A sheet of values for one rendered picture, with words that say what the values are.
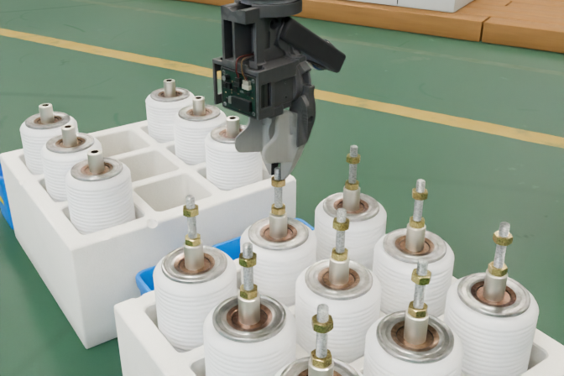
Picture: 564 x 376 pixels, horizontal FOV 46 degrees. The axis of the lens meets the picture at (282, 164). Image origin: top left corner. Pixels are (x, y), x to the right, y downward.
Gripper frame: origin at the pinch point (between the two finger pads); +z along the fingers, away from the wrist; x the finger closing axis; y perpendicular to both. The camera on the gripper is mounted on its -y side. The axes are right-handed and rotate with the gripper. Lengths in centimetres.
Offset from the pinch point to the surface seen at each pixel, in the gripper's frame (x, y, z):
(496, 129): -23, -107, 34
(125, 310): -9.1, 17.8, 16.5
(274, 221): 0.2, 1.6, 7.0
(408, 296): 16.1, -4.6, 13.4
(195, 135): -36.0, -15.6, 11.7
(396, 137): -39, -84, 34
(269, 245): 1.5, 3.6, 9.1
